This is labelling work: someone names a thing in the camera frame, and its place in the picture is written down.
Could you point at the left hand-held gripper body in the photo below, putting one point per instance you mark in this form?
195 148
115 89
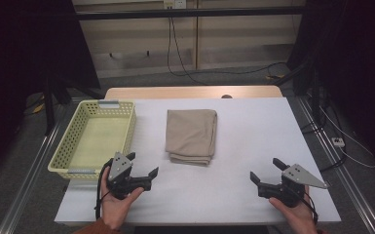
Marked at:
119 167

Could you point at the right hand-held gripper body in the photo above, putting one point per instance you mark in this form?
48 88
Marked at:
300 177

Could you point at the pale yellow plastic basket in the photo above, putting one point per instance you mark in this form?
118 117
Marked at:
94 136

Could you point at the beige cloth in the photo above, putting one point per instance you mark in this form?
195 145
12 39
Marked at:
191 135

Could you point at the person's right hand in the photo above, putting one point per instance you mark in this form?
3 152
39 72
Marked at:
300 217

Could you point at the person's left hand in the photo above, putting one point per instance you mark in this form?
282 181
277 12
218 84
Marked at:
115 209

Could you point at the white board table cover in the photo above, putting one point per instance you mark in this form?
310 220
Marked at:
246 130

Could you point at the white power strip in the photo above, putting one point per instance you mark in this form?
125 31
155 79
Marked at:
338 142

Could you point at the black metal stand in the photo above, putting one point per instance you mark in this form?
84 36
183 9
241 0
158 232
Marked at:
315 97
49 107

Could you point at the light wooden table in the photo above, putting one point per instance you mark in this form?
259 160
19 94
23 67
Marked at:
175 92

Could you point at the dark curtain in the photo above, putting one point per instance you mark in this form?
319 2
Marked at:
357 65
19 48

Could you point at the black horizontal bar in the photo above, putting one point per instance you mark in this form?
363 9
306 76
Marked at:
191 13

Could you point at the aluminium floor rail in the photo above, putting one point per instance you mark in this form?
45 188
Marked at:
344 175
29 182

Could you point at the white wall outlet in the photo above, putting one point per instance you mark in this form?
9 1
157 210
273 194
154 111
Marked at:
174 3

